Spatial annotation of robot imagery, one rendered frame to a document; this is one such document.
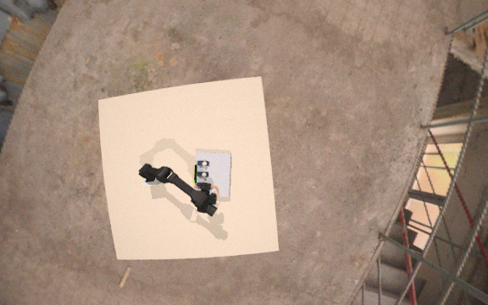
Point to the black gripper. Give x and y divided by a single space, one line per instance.
205 187

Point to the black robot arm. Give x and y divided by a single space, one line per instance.
201 200

